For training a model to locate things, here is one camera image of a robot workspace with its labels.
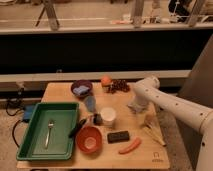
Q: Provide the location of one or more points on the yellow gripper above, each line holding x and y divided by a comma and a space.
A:
141, 118

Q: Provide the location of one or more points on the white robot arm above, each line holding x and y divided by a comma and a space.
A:
196, 116

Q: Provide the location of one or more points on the green plastic tray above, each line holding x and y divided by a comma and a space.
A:
65, 116

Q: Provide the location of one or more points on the orange carrot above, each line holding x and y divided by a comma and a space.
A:
131, 147

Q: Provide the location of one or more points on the black rectangular block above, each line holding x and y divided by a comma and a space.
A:
120, 136

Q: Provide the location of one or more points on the white cup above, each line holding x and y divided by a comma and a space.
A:
108, 116

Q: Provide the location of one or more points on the dark grape bunch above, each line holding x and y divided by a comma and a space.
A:
118, 85

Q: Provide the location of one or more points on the small dark object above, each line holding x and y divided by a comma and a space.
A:
97, 120

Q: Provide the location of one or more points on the orange fruit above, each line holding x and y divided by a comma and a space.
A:
106, 81

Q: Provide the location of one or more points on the red bowl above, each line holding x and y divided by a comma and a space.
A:
89, 140

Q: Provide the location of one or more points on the purple bowl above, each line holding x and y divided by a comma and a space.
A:
78, 83

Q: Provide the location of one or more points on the blue sponge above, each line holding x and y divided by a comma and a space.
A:
80, 90

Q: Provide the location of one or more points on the silver metal spoon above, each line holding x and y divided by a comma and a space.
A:
50, 126

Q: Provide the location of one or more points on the blue power box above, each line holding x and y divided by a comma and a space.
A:
27, 113

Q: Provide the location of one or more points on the black handled tool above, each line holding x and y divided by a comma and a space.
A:
77, 128

